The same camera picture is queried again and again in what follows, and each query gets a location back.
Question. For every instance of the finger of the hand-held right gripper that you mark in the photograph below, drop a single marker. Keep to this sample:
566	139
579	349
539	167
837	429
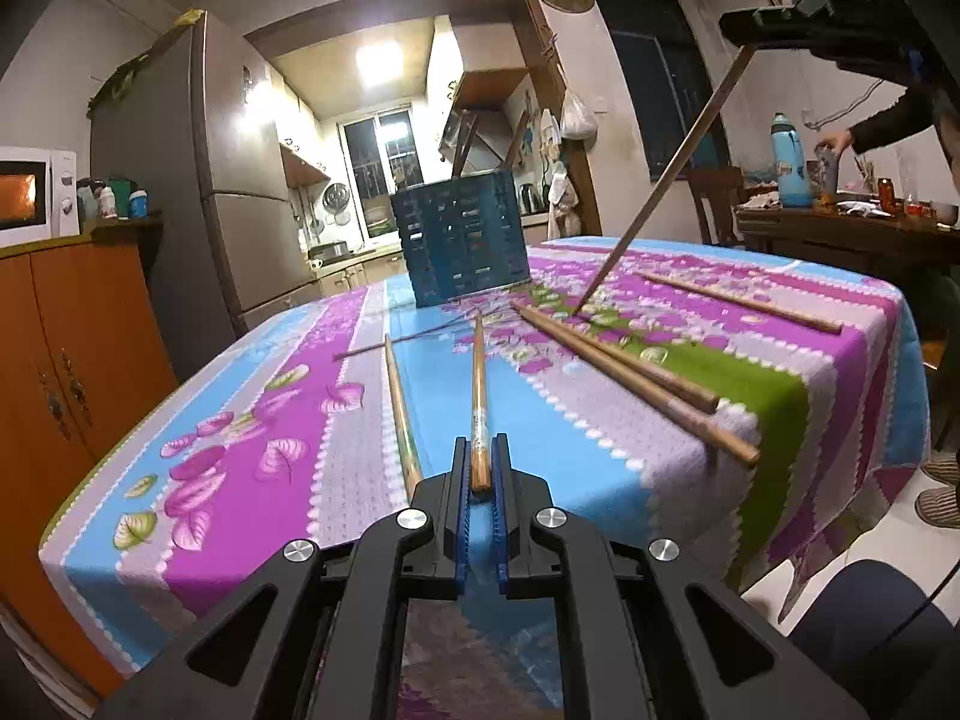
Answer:
765	19

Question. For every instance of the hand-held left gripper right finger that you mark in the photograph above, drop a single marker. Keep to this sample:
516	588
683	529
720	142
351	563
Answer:
501	540

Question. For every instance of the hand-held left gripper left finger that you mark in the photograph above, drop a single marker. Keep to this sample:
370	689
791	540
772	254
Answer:
459	540

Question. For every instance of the wooden chopstick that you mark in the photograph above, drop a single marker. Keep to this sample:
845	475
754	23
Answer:
622	361
516	141
400	412
461	154
671	165
675	411
742	301
479	405

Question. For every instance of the blue perforated utensil holder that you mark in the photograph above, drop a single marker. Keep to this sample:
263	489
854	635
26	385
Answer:
457	240

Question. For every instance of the blue thermos bottle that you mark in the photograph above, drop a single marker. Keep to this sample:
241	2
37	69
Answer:
791	165

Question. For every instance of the red sauce bottle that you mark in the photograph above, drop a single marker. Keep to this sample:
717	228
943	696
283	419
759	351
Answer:
886	196

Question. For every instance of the white cloth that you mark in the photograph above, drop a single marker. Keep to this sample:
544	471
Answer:
763	200

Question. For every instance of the wooden chair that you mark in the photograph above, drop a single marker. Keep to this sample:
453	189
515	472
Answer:
712	202

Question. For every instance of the white hanging plastic bag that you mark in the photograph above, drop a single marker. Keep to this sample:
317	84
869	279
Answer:
577	120

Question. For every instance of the dark wooden dining table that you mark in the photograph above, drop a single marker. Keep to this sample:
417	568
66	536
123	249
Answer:
825	236

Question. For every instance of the floral striped tablecloth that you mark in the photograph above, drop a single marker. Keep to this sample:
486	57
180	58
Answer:
262	405

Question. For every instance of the hanging cloth bag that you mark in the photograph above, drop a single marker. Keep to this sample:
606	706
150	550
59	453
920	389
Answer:
559	202

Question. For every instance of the beige kitchen base cabinets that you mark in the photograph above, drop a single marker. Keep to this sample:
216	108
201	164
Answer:
352	270

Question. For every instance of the steel electric kettle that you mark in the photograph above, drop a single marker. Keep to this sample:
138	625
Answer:
531	199

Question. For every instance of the steel cooking pot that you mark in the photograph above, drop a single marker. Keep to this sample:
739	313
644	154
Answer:
328	249

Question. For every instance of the hanging metal colander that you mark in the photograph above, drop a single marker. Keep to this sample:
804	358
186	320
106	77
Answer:
336	199

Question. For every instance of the person's dark trouser leg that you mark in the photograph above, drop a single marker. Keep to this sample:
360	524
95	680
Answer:
862	615

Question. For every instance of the kitchen window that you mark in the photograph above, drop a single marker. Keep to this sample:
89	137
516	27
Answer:
375	157

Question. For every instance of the orange wooden cabinet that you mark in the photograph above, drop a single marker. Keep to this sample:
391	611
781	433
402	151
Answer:
75	360

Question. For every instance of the grey slipper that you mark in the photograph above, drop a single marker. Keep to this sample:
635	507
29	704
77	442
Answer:
941	471
939	508

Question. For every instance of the silver refrigerator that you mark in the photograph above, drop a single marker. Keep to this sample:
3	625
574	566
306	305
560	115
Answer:
225	165

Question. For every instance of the teal lidded jar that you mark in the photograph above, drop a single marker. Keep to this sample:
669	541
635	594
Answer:
138	206

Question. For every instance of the white medicine bottle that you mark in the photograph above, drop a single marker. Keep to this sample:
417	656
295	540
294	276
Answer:
109	204

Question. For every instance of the green cup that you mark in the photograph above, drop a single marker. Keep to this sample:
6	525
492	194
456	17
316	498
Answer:
124	186

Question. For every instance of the white microwave oven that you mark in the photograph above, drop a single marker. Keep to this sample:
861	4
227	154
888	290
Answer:
30	195

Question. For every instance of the yellow green bundle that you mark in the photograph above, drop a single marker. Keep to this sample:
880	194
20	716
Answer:
127	75

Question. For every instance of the wooden kitchen doorway frame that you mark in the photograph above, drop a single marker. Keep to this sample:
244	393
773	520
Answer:
405	4

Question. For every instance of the beige kitchen wall cabinets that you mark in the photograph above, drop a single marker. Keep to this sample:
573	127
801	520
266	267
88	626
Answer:
300	165

